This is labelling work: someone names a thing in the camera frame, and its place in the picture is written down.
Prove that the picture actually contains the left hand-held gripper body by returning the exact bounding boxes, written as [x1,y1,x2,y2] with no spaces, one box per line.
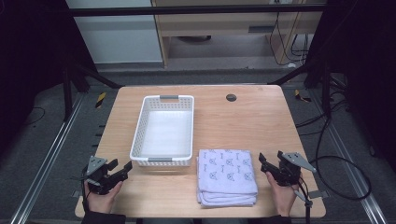
[82,155,120,196]

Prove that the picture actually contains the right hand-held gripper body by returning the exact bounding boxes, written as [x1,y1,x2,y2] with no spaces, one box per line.
[277,150,318,188]

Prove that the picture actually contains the lilac patterned towel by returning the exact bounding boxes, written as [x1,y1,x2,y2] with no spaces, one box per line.
[195,148,259,209]

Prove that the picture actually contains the white perforated plastic basket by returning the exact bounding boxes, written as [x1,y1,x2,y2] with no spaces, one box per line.
[129,94,195,168]

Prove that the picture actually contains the person's left hand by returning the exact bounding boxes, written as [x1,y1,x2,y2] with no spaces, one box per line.
[83,180,124,215]

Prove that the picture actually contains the person's right hand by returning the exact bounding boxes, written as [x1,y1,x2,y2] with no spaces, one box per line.
[265,171,302,217]

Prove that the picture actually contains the yellow black striped marker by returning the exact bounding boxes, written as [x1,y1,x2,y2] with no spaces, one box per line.
[94,91,107,109]
[293,89,312,104]

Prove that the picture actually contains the black metal stand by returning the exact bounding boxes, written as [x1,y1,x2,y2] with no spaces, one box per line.
[268,60,332,118]
[61,54,123,123]

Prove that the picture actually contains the white cabinet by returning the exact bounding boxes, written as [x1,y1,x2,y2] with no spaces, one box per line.
[65,0,163,64]

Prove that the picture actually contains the light wooden desk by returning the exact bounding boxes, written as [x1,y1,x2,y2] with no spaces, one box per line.
[151,0,326,68]

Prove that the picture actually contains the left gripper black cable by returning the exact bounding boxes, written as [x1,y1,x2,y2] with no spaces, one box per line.
[72,167,92,214]

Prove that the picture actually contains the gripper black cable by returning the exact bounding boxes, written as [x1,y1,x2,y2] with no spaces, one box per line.
[293,179,314,224]
[72,167,92,214]

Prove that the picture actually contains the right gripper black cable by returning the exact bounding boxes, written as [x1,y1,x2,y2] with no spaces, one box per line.
[293,179,314,224]

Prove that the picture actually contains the metal floor rail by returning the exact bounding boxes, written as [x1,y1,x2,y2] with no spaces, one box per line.
[9,92,86,224]
[310,89,389,224]

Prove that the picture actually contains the black looped floor cable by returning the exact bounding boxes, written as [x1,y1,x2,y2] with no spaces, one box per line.
[294,102,373,202]

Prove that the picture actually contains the hanging black desk cables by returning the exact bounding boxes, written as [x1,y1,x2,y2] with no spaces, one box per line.
[268,11,311,67]

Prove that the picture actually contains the black horizontal frame bar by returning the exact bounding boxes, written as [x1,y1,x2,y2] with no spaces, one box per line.
[65,4,327,17]

